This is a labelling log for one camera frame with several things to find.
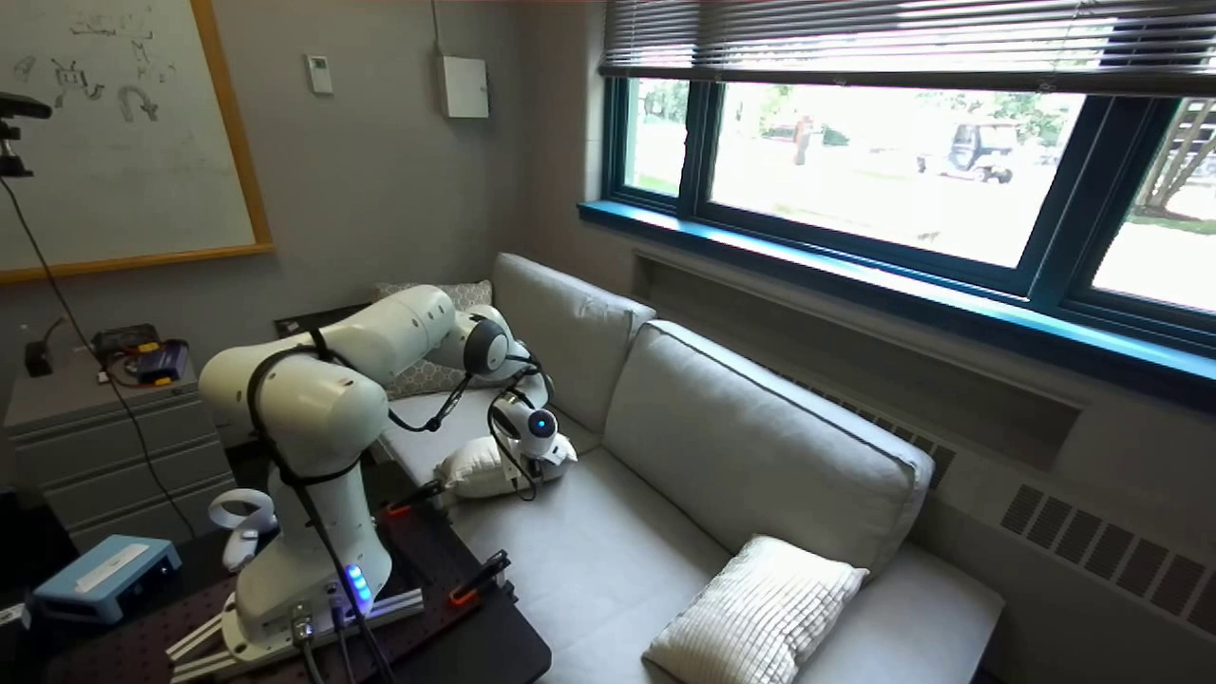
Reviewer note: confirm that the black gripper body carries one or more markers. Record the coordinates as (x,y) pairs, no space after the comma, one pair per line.
(535,468)

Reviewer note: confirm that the white cloth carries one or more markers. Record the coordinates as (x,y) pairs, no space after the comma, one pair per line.
(469,474)

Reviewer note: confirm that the white ribbed cushion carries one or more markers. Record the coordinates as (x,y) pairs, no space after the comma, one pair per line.
(754,614)

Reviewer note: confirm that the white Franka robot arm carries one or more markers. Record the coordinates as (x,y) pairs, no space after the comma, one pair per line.
(318,420)

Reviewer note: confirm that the red black clamp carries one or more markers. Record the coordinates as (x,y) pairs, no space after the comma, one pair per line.
(410,500)
(479,576)

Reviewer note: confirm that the grey sofa back cushion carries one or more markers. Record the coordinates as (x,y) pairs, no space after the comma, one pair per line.
(571,330)
(784,441)

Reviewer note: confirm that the black robot table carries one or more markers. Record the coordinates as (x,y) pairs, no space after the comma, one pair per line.
(497,647)

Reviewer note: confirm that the light grey two-seat sofa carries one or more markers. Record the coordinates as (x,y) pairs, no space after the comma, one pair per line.
(784,441)

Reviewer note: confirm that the white mug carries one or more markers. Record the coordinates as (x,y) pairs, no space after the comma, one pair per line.
(239,552)

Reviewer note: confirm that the black electronics box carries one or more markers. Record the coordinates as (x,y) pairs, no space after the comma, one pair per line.
(144,364)

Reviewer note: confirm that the grey drawer cabinet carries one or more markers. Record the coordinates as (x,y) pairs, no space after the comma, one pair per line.
(101,458)

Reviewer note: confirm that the light blue box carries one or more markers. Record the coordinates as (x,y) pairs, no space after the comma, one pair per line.
(106,576)

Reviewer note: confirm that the teal framed window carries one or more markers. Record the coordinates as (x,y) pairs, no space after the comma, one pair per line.
(885,178)

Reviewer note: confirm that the small black device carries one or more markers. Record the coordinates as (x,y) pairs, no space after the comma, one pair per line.
(41,364)

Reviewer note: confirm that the wood framed whiteboard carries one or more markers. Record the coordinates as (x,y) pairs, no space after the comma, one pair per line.
(114,126)

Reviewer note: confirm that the parked dark vehicle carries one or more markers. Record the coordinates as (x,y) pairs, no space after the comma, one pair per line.
(987,149)

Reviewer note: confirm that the dark window blinds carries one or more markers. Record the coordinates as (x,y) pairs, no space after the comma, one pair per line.
(885,40)

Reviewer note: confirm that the grey radiator cover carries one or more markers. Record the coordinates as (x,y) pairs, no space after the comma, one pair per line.
(1102,555)

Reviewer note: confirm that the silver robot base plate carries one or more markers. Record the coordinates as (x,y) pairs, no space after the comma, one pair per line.
(393,606)

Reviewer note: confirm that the white wall box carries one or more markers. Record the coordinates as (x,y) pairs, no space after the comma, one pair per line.
(464,86)

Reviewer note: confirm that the white wall thermostat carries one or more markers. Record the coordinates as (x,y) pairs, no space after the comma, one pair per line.
(322,74)

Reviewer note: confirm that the black camera on tripod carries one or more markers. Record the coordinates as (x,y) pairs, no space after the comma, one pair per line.
(15,110)

